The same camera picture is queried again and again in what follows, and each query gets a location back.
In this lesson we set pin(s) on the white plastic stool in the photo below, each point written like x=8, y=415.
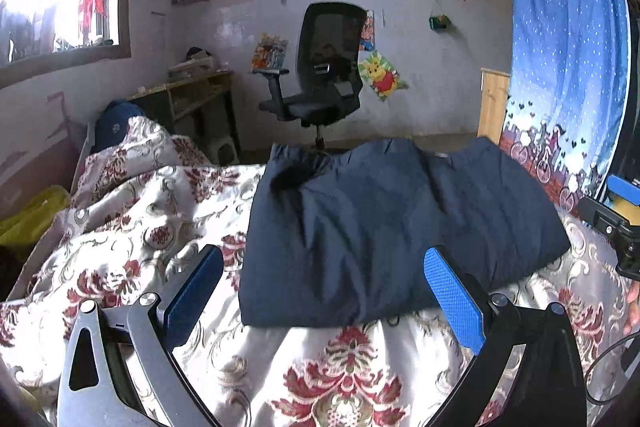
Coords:
x=223, y=150

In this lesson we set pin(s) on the small wall shelf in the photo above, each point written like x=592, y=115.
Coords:
x=190, y=0

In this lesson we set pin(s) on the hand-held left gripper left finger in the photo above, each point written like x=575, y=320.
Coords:
x=195, y=289

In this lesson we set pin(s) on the dark navy jacket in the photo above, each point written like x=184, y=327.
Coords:
x=390, y=227

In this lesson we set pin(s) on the yellow green cloth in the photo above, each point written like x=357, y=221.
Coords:
x=30, y=217

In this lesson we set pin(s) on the black office chair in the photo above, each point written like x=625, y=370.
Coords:
x=325, y=52

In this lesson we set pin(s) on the narrow wall poster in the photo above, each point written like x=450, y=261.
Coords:
x=368, y=32

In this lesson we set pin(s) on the wooden cabinet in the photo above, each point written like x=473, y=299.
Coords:
x=493, y=107

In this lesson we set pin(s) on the blue printed curtain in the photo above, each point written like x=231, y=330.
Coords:
x=565, y=47

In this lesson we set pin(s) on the wooden desk shelf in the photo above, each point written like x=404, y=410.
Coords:
x=200, y=92

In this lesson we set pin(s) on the green hanging box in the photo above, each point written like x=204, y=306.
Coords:
x=440, y=23

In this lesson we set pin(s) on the stack of papers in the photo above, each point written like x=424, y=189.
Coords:
x=192, y=68

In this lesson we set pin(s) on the grey bed frame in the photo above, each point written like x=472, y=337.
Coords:
x=82, y=157

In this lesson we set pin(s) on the person's right hand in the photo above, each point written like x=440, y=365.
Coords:
x=633, y=309

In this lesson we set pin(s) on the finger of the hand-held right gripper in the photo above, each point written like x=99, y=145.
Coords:
x=625, y=189
x=605, y=217

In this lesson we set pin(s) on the dark cap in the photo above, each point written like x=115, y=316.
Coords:
x=196, y=53

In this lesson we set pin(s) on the colourful cartoon poster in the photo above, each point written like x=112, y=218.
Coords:
x=270, y=53

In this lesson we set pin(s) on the floral bed quilt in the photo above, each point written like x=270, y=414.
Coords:
x=325, y=377

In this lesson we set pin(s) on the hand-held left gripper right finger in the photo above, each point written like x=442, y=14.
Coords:
x=455, y=302

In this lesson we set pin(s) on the yellow bear poster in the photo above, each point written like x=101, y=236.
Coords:
x=381, y=74

